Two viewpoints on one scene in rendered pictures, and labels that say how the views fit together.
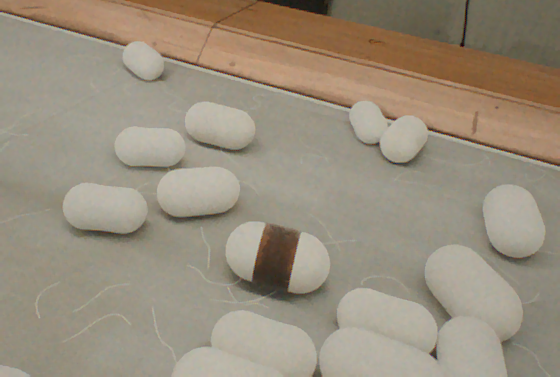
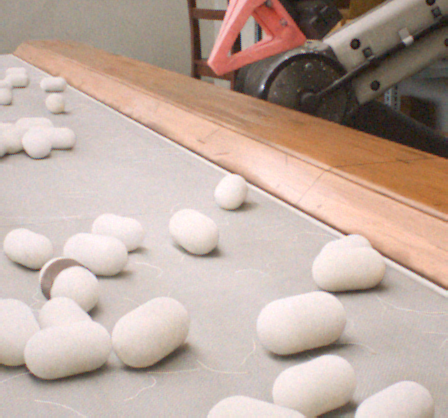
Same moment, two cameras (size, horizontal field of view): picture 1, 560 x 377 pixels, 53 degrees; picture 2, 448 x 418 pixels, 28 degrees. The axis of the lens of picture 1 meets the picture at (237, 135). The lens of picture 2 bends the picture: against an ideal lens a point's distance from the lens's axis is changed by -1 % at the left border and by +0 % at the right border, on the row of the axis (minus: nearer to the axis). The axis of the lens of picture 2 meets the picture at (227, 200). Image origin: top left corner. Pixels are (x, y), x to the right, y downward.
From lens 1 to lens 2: 0.36 m
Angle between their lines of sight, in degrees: 47
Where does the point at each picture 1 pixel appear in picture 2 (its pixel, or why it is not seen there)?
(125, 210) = (25, 245)
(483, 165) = (429, 315)
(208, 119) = (176, 220)
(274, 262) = (47, 278)
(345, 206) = (208, 298)
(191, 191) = (76, 245)
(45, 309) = not seen: outside the picture
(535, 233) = (272, 320)
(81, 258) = not seen: outside the picture
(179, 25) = (303, 168)
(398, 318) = (55, 310)
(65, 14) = (237, 159)
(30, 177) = not seen: hidden behind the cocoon
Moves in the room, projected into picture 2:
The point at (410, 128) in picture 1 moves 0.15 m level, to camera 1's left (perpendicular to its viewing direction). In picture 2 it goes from (339, 252) to (147, 196)
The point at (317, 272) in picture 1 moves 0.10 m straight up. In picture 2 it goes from (65, 290) to (53, 57)
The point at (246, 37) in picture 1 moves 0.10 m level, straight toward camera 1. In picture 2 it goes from (343, 180) to (223, 208)
